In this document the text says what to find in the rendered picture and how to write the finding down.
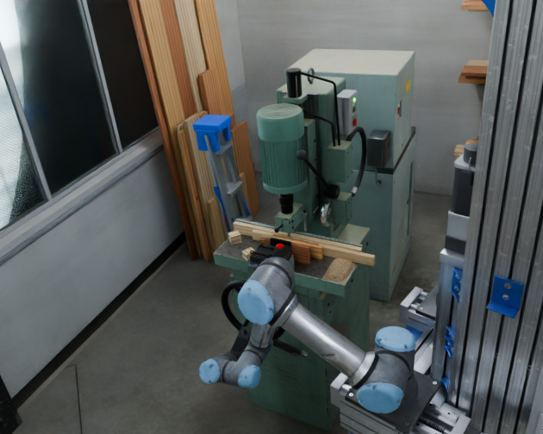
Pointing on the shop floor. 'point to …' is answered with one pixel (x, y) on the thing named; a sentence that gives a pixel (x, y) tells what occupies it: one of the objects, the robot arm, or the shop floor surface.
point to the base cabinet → (271, 387)
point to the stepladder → (209, 129)
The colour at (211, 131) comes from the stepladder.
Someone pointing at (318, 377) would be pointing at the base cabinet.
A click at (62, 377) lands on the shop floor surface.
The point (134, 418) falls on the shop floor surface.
